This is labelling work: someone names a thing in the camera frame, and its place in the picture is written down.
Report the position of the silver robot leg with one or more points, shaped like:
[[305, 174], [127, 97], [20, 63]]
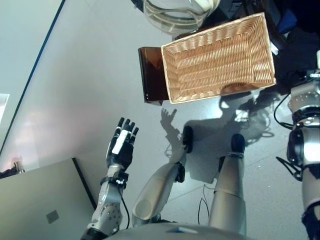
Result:
[[160, 190], [227, 195]]

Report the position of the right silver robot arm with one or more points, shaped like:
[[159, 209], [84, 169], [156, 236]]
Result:
[[305, 140]]

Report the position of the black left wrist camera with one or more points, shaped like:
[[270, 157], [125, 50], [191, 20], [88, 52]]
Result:
[[122, 178]]

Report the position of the round glass washer door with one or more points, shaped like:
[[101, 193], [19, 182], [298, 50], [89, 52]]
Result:
[[180, 13]]

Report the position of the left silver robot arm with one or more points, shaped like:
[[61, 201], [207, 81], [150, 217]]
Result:
[[107, 210]]

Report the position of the grey robot torso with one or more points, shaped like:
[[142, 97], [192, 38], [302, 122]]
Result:
[[180, 231]]

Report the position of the left silver robot leg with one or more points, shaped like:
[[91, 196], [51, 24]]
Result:
[[160, 190]]

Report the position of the dark grey washing machine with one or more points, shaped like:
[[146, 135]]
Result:
[[287, 37]]

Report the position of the grey square wall plate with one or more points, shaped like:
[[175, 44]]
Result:
[[52, 216]]

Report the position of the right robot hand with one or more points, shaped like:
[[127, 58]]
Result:
[[318, 58]]

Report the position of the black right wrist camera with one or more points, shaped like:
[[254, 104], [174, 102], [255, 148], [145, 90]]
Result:
[[310, 75]]

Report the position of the right silver robot leg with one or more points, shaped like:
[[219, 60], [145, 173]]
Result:
[[227, 195]]

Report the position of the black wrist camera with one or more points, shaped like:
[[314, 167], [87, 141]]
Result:
[[122, 178], [310, 75]]

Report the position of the wicker laundry basket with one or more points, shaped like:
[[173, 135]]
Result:
[[220, 60]]

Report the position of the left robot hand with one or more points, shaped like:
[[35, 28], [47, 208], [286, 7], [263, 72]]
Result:
[[121, 150]]

